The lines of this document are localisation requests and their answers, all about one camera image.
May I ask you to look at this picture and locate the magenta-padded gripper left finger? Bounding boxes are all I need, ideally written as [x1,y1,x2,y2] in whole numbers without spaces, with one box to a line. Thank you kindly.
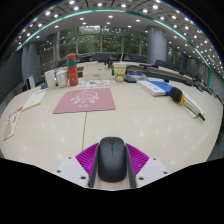
[54,142,100,189]

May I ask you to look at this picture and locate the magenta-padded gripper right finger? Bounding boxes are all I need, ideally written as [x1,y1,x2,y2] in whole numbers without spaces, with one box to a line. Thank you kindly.
[124,143,170,189]

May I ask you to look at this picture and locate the black computer mouse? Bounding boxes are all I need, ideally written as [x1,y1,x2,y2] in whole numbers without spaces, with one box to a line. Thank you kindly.
[97,136,128,183]

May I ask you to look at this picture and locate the pink printed mouse pad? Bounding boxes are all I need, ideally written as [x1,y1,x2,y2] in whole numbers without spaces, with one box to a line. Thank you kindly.
[52,87,117,115]

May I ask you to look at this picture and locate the blue and white book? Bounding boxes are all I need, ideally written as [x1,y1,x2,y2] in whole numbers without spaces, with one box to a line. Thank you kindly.
[136,79,174,97]

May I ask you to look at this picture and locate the colourful sticker sheet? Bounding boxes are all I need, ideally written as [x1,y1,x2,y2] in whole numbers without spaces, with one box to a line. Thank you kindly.
[77,79,111,90]

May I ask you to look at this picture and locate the red and white leaflet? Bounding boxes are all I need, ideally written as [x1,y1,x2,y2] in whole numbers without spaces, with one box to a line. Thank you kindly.
[3,106,24,142]

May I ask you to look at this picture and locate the white lidded mug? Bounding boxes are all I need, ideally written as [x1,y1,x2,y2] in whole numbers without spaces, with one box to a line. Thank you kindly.
[55,69,69,88]

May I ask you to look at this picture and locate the white ribbed paper cup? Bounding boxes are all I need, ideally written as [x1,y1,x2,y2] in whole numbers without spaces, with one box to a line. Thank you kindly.
[44,69,57,90]

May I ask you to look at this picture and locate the green white cup with straw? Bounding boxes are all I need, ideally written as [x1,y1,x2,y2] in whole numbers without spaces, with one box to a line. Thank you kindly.
[113,59,128,83]

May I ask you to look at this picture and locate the beige cardboard box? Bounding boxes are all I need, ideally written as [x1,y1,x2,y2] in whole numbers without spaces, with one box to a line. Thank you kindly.
[81,63,114,82]

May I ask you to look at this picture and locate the red bottle with green band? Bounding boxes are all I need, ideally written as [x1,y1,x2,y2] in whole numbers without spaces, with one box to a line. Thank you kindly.
[65,53,80,87]

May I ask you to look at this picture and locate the dark office chairs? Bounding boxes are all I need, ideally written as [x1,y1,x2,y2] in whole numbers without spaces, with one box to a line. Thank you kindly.
[58,52,214,93]

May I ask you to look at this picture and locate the ceiling lights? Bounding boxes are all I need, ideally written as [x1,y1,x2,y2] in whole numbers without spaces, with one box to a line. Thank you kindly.
[14,0,223,73]

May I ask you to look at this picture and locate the black folding umbrella orange strap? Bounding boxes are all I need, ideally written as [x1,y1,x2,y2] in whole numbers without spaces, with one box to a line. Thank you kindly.
[169,86,206,122]

